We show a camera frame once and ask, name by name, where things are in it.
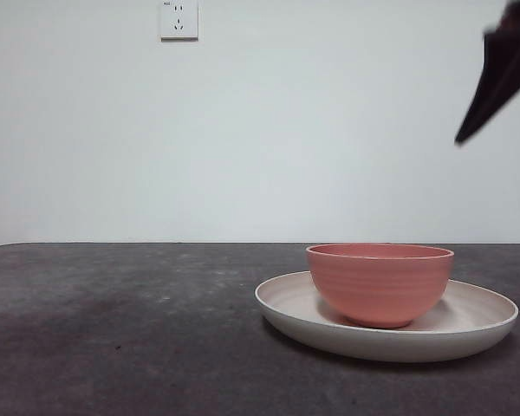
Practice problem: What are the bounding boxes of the white wall socket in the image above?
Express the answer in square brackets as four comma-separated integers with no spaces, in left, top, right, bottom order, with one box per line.
[159,1,199,43]

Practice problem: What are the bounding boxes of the pink red bowl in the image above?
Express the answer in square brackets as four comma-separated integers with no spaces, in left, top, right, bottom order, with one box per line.
[305,243,455,329]

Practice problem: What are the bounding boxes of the white round plate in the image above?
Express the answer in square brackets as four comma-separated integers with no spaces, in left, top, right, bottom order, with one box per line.
[254,270,520,364]

